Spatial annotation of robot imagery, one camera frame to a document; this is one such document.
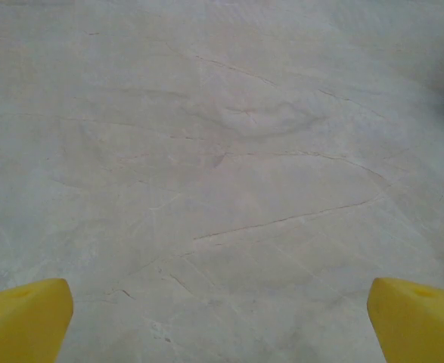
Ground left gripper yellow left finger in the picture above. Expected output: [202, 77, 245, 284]
[0, 278, 74, 363]

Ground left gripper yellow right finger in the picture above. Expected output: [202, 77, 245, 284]
[366, 277, 444, 363]

